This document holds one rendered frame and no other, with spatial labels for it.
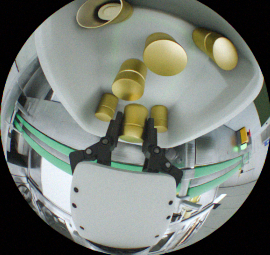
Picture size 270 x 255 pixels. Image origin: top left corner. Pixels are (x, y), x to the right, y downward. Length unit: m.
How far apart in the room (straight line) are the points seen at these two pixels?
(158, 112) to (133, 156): 0.13
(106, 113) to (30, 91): 0.70
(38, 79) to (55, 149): 0.60
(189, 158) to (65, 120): 0.33
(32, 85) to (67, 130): 0.58
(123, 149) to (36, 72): 0.77
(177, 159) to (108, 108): 0.16
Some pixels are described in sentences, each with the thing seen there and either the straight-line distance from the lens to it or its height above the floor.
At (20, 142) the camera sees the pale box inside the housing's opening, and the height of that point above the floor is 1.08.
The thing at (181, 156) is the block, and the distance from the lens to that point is 0.19.
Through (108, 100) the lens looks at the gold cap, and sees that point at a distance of 0.16.
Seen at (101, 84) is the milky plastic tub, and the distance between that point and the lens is 0.16.
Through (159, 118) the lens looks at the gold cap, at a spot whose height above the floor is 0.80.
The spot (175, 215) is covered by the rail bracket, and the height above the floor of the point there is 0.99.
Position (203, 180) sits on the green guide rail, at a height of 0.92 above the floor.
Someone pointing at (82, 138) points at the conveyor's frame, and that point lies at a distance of 0.26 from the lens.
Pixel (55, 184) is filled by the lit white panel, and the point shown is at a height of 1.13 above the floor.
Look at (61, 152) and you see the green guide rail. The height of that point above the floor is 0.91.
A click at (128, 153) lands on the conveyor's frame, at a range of 0.24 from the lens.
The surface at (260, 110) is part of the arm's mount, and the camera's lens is 0.32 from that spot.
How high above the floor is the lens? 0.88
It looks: 26 degrees down
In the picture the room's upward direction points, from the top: 171 degrees counter-clockwise
